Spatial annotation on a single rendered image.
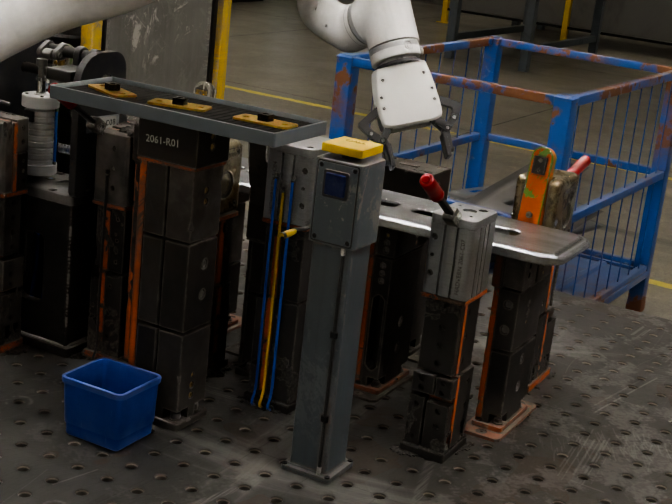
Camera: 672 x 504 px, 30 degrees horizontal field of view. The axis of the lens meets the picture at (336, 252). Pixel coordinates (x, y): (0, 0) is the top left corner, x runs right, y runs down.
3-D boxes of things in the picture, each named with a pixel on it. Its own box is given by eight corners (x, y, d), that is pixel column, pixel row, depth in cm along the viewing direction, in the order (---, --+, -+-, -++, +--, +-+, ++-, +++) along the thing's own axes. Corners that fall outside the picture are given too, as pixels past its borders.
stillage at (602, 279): (459, 261, 525) (491, 34, 498) (644, 310, 488) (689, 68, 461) (306, 332, 425) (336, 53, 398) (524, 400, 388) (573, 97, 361)
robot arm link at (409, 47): (418, 49, 206) (422, 66, 206) (366, 59, 206) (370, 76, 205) (425, 34, 198) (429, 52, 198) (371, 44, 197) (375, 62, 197)
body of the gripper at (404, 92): (424, 60, 206) (439, 125, 205) (364, 71, 205) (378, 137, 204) (431, 46, 198) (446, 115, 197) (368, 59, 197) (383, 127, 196)
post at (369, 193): (353, 465, 175) (390, 159, 163) (327, 485, 169) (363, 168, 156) (307, 449, 179) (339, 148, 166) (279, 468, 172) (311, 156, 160)
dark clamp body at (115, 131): (166, 353, 209) (182, 127, 198) (116, 375, 198) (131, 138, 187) (115, 336, 213) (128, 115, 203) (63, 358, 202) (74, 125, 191)
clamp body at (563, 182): (558, 374, 218) (592, 172, 208) (529, 400, 206) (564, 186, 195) (502, 358, 223) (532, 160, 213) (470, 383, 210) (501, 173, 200)
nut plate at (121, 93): (138, 97, 175) (138, 88, 175) (113, 97, 173) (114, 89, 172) (110, 85, 181) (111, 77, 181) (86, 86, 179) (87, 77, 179)
